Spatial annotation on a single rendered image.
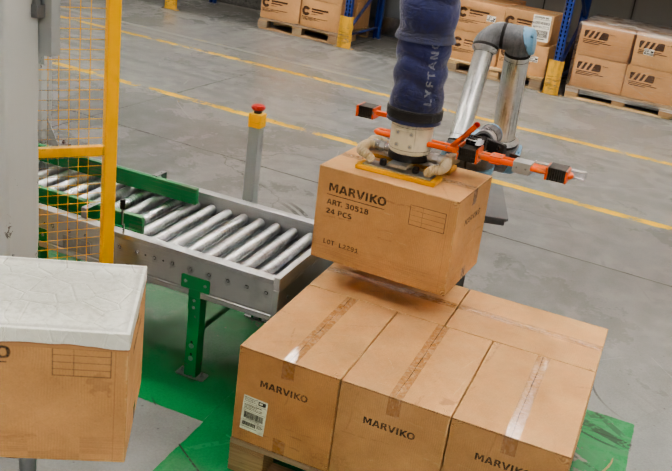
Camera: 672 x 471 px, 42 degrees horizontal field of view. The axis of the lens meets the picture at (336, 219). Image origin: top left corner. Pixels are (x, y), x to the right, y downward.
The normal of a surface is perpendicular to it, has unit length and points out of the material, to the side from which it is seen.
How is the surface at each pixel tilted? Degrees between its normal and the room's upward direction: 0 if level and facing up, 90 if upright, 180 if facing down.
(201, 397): 0
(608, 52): 90
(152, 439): 0
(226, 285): 90
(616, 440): 0
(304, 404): 90
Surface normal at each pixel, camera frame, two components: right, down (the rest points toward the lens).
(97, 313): 0.12, -0.92
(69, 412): 0.09, 0.39
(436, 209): -0.46, 0.29
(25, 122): 0.92, 0.25
